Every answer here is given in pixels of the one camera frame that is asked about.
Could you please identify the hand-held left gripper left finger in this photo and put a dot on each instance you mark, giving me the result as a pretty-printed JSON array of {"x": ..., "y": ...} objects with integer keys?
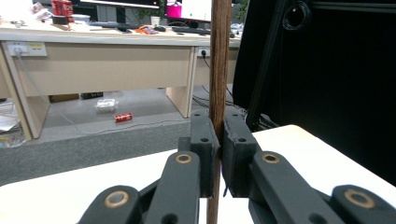
[{"x": 204, "y": 149}]

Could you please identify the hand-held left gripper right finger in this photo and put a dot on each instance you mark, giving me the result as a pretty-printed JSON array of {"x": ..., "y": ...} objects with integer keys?
[{"x": 238, "y": 149}]

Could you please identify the single brown wooden chopstick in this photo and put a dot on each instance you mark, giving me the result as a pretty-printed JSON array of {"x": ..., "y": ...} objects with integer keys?
[{"x": 219, "y": 62}]

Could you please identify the white table mat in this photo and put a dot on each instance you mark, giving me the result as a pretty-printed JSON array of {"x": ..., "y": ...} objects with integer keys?
[{"x": 295, "y": 149}]

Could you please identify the red can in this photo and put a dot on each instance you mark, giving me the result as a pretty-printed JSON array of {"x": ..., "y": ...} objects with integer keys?
[
  {"x": 67, "y": 11},
  {"x": 123, "y": 117},
  {"x": 56, "y": 6}
]

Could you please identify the clear plastic bag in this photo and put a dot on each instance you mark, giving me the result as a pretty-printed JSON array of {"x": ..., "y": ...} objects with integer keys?
[{"x": 106, "y": 105}]

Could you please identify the black keyboard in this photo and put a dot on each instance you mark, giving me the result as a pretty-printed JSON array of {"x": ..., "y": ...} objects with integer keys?
[{"x": 190, "y": 30}]

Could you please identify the beige desk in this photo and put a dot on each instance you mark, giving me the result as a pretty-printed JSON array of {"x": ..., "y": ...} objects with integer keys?
[{"x": 109, "y": 68}]

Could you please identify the black curtain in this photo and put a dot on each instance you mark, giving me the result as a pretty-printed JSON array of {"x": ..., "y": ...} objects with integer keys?
[{"x": 342, "y": 77}]

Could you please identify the black computer mouse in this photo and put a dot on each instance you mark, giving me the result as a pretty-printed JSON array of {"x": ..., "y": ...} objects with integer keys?
[{"x": 160, "y": 28}]

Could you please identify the orange object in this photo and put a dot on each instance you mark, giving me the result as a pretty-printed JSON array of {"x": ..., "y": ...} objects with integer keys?
[{"x": 146, "y": 30}]

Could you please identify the white cup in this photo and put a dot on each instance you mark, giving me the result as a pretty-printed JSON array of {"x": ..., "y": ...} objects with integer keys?
[{"x": 155, "y": 21}]

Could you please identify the computer monitor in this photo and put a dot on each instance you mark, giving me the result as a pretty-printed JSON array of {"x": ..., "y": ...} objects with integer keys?
[
  {"x": 124, "y": 3},
  {"x": 193, "y": 9}
]

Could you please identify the white wall socket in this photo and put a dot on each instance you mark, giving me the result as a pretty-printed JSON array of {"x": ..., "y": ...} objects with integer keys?
[
  {"x": 28, "y": 49},
  {"x": 203, "y": 52}
]

